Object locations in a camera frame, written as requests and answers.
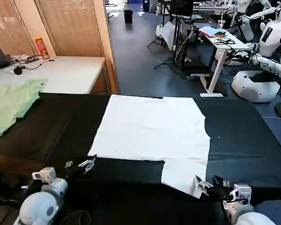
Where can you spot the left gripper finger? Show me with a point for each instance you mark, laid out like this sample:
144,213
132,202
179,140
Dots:
88,164
69,164

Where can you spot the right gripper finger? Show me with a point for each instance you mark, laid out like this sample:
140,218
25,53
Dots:
221,181
202,184

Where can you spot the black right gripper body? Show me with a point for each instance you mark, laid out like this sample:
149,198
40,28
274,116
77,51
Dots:
219,191

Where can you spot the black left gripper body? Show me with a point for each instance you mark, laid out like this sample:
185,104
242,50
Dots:
73,174

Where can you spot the white shirt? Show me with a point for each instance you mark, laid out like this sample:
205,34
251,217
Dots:
150,129

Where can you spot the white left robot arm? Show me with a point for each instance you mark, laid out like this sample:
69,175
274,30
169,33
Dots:
39,206

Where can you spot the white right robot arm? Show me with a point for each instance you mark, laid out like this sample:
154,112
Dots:
248,214

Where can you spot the black table cloth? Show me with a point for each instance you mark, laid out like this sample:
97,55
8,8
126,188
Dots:
236,140

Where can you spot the pale green shirt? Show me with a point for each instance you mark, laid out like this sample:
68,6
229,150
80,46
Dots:
11,100

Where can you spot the white side table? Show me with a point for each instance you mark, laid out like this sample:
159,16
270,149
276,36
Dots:
68,75

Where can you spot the black computer mouse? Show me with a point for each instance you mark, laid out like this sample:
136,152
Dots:
19,70

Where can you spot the red snack can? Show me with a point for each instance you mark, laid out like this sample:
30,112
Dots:
42,48

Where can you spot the white standing desk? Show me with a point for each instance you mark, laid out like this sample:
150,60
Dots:
221,45

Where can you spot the black tripod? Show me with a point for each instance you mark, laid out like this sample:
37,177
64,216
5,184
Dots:
158,41

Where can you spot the white humanoid robot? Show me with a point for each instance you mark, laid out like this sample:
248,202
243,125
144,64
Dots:
244,21
269,39

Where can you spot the blue cloth pile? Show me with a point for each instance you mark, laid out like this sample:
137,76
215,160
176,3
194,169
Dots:
212,31

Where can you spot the white bag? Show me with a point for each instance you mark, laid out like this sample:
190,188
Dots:
166,32

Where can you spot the black waste bin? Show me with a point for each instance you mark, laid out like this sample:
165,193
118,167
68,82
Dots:
128,16

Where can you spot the cup with straw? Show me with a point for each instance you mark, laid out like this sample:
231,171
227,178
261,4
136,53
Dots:
220,24

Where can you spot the black monitor on stand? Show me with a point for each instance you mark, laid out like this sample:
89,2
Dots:
181,7

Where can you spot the wooden partition wall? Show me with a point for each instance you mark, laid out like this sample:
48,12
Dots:
70,28

